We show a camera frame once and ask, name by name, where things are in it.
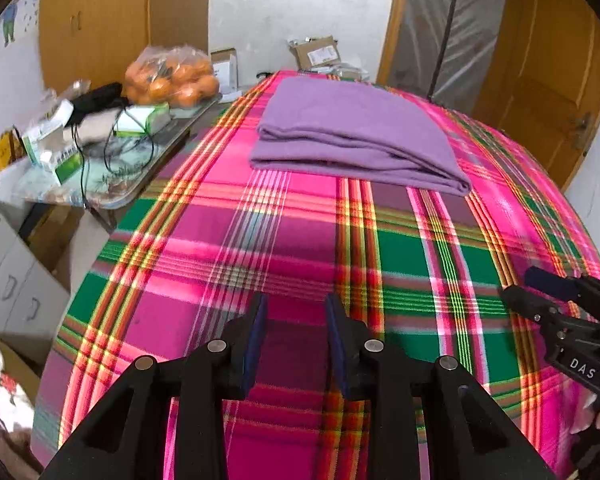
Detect clear plastic curtain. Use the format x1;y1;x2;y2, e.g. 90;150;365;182
395;0;508;106

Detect white box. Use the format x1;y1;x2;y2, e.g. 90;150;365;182
211;48;238;93

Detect pink green plaid bed sheet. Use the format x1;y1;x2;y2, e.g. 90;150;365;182
32;71;600;480

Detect yellow bag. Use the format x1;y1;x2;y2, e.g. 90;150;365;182
0;130;23;173

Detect wooden door frame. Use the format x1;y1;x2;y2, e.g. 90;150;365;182
377;0;513;106

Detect brown cardboard box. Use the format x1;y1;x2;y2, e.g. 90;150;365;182
290;36;341;72

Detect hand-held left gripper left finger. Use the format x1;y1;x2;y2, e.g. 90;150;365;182
40;292;270;480

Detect plastic bag of oranges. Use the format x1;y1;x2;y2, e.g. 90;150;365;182
125;45;222;109

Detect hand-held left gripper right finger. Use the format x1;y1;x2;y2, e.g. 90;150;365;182
326;293;556;480

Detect purple fleece pants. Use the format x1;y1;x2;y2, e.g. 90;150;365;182
249;76;473;197

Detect wall poster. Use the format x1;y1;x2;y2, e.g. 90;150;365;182
0;0;41;48

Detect glass-topped side table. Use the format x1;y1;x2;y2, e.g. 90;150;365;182
0;95;221;211

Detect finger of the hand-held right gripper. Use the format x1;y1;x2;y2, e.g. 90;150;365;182
524;265;589;304
499;285;564;326

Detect wooden door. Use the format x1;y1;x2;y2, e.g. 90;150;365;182
472;0;600;191

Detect grey drawer cabinet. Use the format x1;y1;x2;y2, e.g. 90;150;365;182
0;210;71;361

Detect brass door handle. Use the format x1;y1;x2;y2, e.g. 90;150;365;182
570;112;593;151

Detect black cloth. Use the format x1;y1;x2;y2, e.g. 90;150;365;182
70;82;126;123

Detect wooden wardrobe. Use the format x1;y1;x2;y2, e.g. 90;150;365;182
39;0;212;93

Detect green tissue box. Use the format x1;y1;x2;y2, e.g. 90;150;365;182
115;102;172;137

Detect green medicine box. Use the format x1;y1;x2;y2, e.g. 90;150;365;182
52;152;86;186

